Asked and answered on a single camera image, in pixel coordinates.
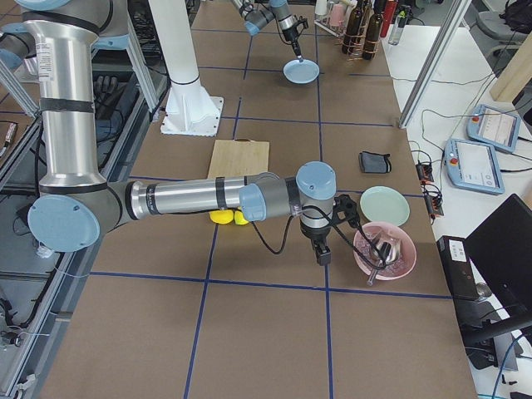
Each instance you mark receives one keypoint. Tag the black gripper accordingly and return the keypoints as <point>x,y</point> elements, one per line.
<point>290,35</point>
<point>315,238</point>

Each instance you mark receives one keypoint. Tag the light blue plate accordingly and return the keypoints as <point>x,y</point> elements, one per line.
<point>301,71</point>

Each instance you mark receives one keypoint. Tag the light green plate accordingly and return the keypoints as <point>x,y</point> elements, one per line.
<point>384,204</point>

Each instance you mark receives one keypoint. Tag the white cup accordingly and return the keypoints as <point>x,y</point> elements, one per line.
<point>321,8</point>

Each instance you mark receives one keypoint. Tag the pink cup on top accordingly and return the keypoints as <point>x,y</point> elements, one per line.
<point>336,17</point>

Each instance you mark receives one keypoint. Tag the pink bowl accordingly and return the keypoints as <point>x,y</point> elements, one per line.
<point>407,258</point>

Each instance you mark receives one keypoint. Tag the front dark wine bottle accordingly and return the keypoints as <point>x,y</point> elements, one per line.
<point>354,25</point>

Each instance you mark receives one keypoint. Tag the dark wine bottle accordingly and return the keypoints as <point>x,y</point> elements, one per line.
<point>354,25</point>
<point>373,30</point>

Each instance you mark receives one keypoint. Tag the metal scoop spoon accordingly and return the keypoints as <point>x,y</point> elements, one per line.
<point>384,251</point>

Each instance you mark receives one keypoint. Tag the middle dark wine bottle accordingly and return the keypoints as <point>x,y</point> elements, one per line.
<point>373,30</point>

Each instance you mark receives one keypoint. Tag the right yellow lemon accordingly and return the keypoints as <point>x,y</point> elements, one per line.
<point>239,218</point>

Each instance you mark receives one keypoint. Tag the yellow lemon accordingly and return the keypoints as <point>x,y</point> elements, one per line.
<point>239,218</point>
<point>222,216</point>

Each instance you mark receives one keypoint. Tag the red water bottle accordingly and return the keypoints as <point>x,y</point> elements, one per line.
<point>387,16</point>

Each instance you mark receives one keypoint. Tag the grey water bottle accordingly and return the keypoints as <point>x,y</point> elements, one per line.
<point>398,28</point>

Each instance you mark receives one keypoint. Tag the folded dark grey cloth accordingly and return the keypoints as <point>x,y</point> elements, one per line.
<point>374,163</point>

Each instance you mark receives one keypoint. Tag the left yellow lemon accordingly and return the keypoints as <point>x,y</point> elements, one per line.
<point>222,216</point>

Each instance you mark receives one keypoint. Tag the bamboo cutting board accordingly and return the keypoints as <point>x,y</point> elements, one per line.
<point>232,158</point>

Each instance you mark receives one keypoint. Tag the black desktop box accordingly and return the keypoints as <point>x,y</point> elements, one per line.
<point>457,268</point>

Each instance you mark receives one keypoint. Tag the near blue teach pendant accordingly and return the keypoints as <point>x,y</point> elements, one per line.
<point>472,165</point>

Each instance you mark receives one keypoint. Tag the blue teach pendant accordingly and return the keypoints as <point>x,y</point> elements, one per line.
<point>495,127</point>
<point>472,165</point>

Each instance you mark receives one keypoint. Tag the black computer monitor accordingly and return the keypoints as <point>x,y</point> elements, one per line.
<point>500,249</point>

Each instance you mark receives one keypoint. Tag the far blue teach pendant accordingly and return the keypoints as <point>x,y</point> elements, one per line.
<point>495,127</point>

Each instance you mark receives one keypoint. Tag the white wire cup rack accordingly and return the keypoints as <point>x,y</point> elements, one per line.
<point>323,22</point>

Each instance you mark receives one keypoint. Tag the copper wire bottle rack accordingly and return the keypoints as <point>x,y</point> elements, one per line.
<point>362,33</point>

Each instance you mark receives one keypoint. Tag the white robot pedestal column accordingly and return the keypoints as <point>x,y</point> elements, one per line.
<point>189,110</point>

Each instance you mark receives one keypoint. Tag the aluminium frame post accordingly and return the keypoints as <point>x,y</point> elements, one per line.
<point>443,39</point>

